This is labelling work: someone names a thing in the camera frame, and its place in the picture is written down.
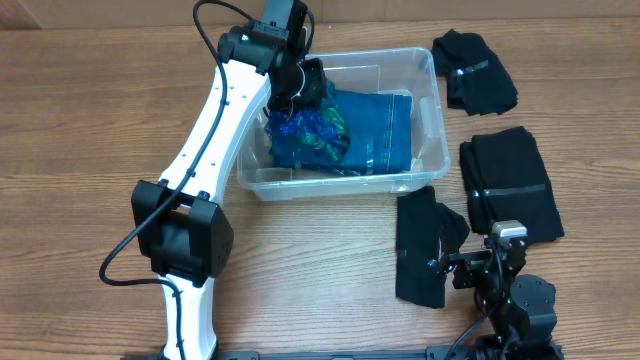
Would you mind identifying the blue green sparkly cloth bundle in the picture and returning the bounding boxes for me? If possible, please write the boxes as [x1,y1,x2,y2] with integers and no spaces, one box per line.
[265,98,351,164]

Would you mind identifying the blue denim jeans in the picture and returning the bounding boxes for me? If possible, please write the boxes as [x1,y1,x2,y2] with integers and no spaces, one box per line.
[269,90,412,176]

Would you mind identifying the small black cloth top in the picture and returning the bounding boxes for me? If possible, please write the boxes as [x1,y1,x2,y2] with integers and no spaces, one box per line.
[431,29,518,116]

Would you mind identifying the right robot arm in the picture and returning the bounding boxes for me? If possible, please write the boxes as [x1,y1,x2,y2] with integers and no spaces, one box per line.
[425,220,564,360]

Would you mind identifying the clear plastic storage bin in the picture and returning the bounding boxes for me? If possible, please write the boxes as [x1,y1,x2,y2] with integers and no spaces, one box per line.
[237,47,450,201]

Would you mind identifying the large black cloth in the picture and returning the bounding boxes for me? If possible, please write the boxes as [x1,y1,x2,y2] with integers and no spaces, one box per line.
[459,126,565,245]

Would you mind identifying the black cloth near bin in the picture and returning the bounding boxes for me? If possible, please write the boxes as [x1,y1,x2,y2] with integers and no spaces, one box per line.
[396,186,470,309]

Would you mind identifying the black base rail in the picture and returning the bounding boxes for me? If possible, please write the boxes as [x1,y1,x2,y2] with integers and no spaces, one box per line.
[119,344,481,360]

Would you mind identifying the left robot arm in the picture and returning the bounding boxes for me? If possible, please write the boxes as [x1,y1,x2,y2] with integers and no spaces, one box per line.
[129,1,326,359]

